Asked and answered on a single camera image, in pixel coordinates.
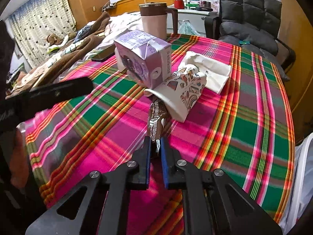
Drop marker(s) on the wooden headboard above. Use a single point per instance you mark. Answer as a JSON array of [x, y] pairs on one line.
[[129, 6]]

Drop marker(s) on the brown blanket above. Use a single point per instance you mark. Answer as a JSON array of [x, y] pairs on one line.
[[53, 67]]

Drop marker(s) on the grey cushioned office chair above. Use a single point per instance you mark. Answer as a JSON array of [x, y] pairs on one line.
[[252, 25]]

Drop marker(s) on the brown snack wrapper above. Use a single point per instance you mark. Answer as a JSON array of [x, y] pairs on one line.
[[158, 116]]

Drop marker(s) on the white side desk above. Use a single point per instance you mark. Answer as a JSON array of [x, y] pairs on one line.
[[195, 18]]

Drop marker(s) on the black smartphone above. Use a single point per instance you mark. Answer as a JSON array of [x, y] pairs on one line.
[[104, 54]]

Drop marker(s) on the red thermos jar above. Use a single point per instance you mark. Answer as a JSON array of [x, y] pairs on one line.
[[179, 4]]

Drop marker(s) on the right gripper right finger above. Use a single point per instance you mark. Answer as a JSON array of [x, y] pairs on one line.
[[173, 177]]

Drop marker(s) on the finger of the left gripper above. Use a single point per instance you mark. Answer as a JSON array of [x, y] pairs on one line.
[[24, 106]]

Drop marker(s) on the pink mug brown lid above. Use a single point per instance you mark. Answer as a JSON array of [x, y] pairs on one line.
[[154, 19]]

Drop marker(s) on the patterned paper cup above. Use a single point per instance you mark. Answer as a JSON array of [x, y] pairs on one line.
[[180, 91]]

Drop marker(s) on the purple milk carton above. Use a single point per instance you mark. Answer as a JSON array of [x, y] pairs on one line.
[[147, 57]]

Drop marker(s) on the green plastic bag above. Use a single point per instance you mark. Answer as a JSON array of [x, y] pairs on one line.
[[185, 27]]

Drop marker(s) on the white round trash bin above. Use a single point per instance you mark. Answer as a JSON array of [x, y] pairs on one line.
[[301, 191]]

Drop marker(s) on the wooden wardrobe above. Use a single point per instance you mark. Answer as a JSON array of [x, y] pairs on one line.
[[296, 32]]

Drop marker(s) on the patterned curtain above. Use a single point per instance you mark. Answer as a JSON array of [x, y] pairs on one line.
[[34, 21]]

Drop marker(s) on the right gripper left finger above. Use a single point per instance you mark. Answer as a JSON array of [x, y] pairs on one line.
[[140, 179]]

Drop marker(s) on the pink plaid tablecloth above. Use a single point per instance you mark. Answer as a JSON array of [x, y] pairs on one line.
[[237, 153]]

